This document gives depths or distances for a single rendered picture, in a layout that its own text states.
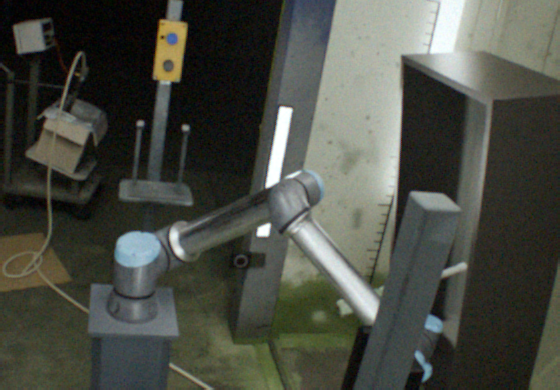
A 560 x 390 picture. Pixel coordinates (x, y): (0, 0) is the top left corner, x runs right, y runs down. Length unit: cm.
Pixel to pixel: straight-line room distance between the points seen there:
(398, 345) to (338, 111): 204
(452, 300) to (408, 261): 209
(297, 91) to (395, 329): 198
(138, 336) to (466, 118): 146
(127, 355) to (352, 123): 142
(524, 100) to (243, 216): 92
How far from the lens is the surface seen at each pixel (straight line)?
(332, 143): 277
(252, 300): 304
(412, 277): 72
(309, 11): 260
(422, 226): 69
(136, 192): 274
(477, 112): 243
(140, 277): 205
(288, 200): 169
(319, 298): 313
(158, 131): 282
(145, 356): 216
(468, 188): 254
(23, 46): 426
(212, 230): 201
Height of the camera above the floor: 187
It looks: 20 degrees down
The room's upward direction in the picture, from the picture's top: 11 degrees clockwise
